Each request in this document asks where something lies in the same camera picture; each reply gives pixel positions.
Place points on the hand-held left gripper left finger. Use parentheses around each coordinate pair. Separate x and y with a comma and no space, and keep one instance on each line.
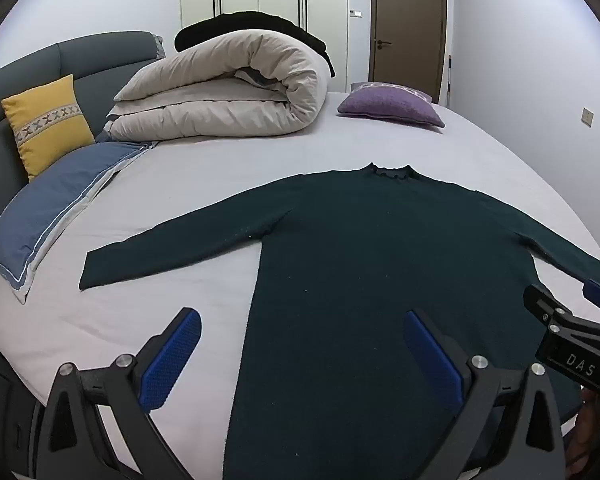
(172,360)

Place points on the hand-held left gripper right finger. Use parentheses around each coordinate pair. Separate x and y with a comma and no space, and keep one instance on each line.
(430,360)

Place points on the dark green sweater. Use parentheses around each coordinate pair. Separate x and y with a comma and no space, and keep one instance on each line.
(360,270)

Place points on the person's right hand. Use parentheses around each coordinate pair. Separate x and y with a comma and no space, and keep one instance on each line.
(597,425)

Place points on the dark bed base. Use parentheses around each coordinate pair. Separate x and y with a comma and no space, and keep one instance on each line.
(0,410)

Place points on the blue pillow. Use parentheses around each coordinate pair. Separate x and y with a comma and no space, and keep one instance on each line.
(55,205)

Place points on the purple cushion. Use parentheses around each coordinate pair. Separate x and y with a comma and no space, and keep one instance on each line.
(390,105)

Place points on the yellow cushion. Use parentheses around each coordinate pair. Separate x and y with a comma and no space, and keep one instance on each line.
(50,125)

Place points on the beige folded duvet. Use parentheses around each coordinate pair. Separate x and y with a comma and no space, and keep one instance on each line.
(220,90)

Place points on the grey-blue padded headboard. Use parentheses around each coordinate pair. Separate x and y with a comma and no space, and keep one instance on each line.
(100,55)

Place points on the brown door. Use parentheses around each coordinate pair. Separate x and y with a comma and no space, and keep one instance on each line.
(410,20)

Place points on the black cloth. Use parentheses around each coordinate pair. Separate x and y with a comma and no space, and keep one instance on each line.
(260,21)

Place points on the beige wall switch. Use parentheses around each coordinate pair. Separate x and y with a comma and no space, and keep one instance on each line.
(587,117)

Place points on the thin stick by wall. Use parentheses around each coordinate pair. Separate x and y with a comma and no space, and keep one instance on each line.
(450,80)

